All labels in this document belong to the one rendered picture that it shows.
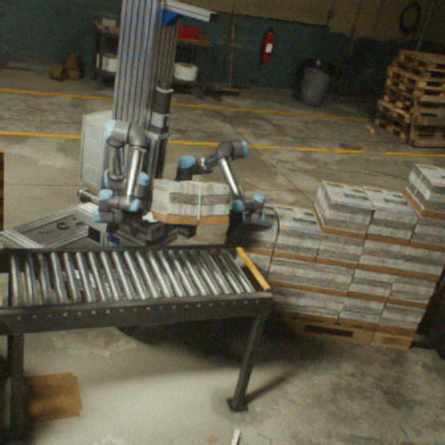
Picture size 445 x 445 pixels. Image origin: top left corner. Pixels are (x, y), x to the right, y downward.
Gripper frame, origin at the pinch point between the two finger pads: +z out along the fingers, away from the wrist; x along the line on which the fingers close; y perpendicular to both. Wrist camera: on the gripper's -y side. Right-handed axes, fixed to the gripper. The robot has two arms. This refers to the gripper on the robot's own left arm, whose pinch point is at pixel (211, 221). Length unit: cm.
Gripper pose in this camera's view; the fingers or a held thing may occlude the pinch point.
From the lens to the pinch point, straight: 339.1
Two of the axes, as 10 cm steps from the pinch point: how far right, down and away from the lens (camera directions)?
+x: 3.9, 1.4, -9.1
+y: 0.4, -9.9, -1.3
